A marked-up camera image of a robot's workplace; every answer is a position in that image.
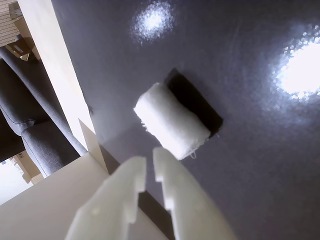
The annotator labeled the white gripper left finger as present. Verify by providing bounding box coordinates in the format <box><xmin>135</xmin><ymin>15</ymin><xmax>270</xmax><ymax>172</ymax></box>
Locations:
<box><xmin>64</xmin><ymin>156</ymin><xmax>147</xmax><ymax>240</ymax></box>

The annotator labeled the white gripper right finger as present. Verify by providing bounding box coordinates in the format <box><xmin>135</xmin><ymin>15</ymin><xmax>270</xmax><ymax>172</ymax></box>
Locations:
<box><xmin>152</xmin><ymin>147</ymin><xmax>238</xmax><ymax>240</ymax></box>

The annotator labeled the white gauze roll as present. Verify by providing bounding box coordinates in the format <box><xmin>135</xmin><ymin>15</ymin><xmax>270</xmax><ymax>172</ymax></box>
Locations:
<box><xmin>133</xmin><ymin>82</ymin><xmax>211</xmax><ymax>161</ymax></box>

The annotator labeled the black table mat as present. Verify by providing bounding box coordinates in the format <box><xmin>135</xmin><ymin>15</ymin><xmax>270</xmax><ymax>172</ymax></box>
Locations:
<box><xmin>51</xmin><ymin>0</ymin><xmax>320</xmax><ymax>240</ymax></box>

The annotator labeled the grey fabric sofa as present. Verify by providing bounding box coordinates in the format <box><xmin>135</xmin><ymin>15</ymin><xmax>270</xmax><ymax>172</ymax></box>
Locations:
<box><xmin>0</xmin><ymin>34</ymin><xmax>89</xmax><ymax>179</ymax></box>

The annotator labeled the brown cardboard box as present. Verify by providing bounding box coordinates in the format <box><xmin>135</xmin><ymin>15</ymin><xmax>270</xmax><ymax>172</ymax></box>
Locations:
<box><xmin>4</xmin><ymin>37</ymin><xmax>35</xmax><ymax>62</ymax></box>

